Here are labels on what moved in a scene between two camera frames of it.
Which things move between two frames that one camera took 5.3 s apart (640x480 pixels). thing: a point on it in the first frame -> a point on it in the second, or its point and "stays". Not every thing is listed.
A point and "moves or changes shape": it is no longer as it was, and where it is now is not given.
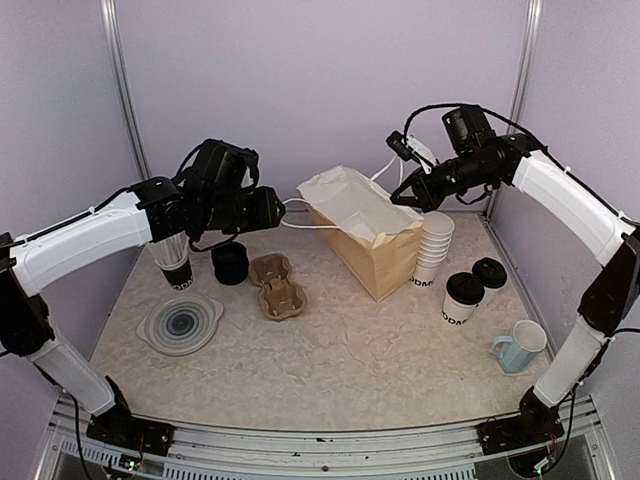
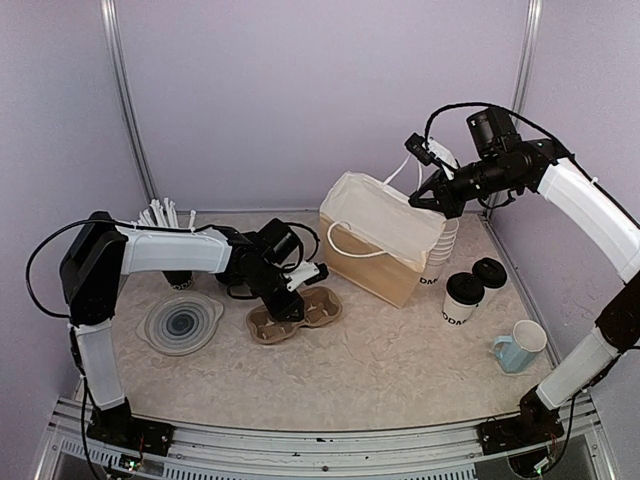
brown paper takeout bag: x=378 y=237 moves or changes shape
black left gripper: x=267 y=212 -> x=283 y=310
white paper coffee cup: x=491 y=272 stays
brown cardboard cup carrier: x=280 y=297 moves or changes shape
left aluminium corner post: x=109 y=11 stays
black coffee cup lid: x=464 y=288 stays
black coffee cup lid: x=490 y=272 stays
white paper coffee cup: x=457 y=313 stays
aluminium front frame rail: x=575 y=450 stays
